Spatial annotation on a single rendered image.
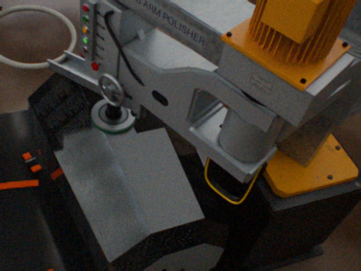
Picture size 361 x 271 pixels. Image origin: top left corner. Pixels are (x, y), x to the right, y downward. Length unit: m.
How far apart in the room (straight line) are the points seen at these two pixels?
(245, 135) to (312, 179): 0.91
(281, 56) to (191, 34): 0.30
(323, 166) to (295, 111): 1.17
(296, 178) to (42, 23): 2.73
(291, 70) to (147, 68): 0.60
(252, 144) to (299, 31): 0.53
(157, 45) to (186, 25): 0.34
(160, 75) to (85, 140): 0.72
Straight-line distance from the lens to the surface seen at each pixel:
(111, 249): 2.01
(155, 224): 1.92
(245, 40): 1.34
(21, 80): 3.70
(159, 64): 1.68
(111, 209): 2.04
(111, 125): 2.17
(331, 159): 2.53
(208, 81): 1.51
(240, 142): 1.57
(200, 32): 1.42
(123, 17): 1.68
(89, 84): 2.14
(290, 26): 1.16
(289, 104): 1.33
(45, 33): 4.14
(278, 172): 2.34
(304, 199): 2.36
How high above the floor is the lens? 2.53
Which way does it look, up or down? 48 degrees down
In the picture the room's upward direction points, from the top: 10 degrees clockwise
